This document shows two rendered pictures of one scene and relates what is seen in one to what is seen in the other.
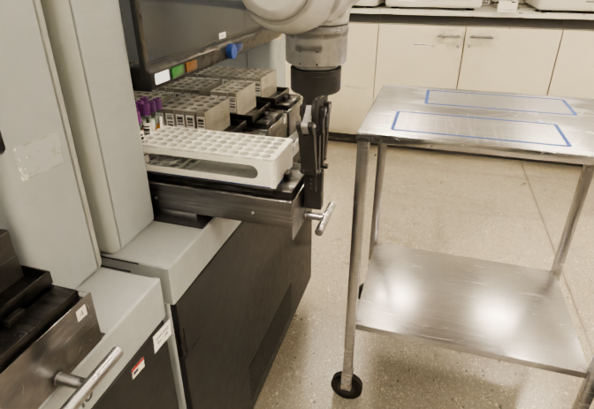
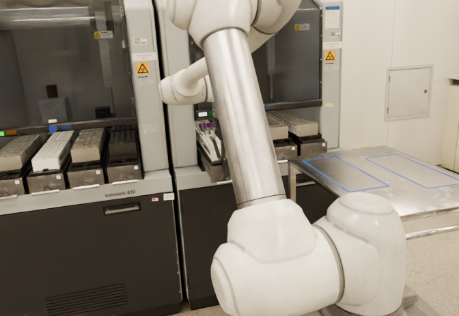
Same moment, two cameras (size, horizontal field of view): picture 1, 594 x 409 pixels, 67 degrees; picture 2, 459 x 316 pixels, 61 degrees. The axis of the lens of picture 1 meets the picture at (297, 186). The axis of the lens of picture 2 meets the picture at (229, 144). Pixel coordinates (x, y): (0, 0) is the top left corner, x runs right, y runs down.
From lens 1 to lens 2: 1.32 m
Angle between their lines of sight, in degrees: 57
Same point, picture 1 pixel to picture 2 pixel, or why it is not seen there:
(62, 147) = (158, 127)
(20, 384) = (115, 173)
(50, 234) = (149, 150)
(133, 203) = (186, 154)
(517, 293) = not seen: outside the picture
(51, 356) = (124, 172)
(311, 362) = not seen: hidden behind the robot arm
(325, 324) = not seen: hidden behind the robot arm
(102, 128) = (175, 125)
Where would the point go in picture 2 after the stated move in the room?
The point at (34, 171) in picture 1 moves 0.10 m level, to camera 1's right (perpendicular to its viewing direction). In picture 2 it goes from (148, 132) to (156, 136)
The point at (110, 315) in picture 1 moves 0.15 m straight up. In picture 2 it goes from (150, 177) to (147, 143)
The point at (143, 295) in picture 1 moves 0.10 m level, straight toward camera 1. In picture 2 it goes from (162, 177) to (144, 185)
